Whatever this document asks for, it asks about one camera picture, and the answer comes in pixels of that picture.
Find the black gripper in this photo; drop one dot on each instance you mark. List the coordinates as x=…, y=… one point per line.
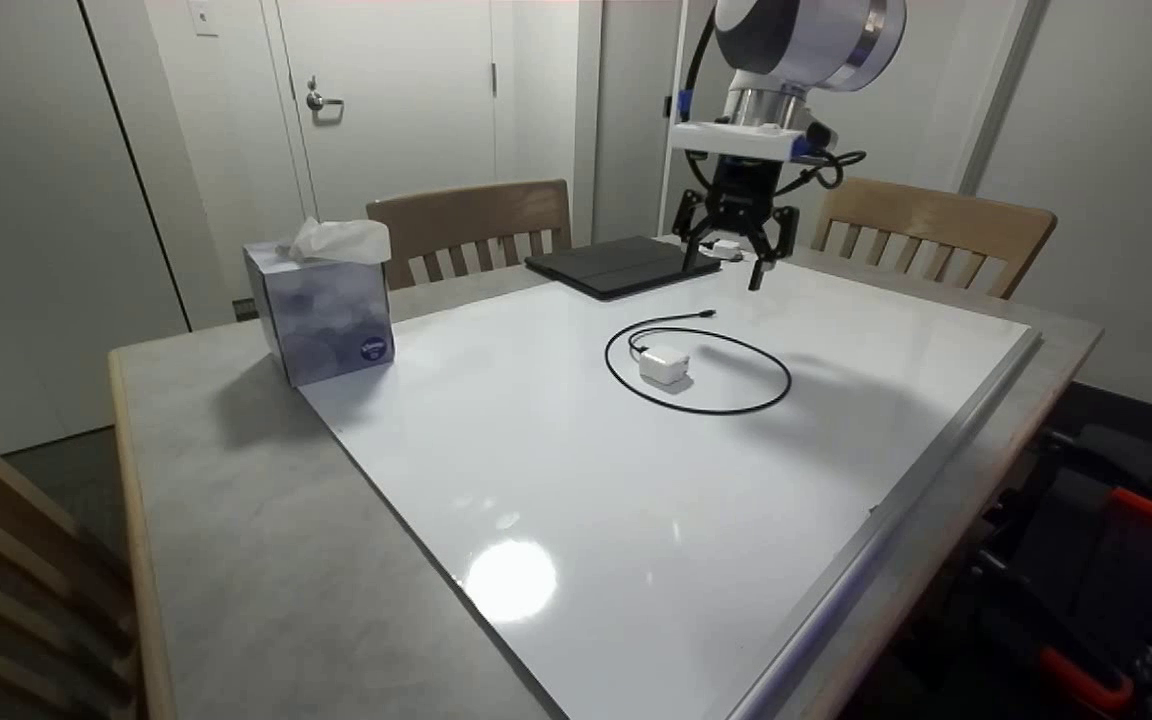
x=742, y=184

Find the white charger adapter brick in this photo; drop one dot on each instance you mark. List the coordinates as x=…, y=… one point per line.
x=664, y=366

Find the black closed laptop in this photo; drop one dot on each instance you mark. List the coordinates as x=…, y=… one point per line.
x=617, y=264

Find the wooden slat-back chair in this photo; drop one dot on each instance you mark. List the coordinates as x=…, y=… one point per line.
x=469, y=212
x=938, y=212
x=0, y=572

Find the plain white side door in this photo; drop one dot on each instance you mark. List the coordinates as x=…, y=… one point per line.
x=931, y=123

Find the large white whiteboard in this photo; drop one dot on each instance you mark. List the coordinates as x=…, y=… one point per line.
x=631, y=534

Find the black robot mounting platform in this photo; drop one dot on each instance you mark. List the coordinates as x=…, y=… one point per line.
x=1097, y=586

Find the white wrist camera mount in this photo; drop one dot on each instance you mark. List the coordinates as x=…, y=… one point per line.
x=737, y=139

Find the white wall light switch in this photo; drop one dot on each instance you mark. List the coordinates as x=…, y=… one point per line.
x=205, y=18

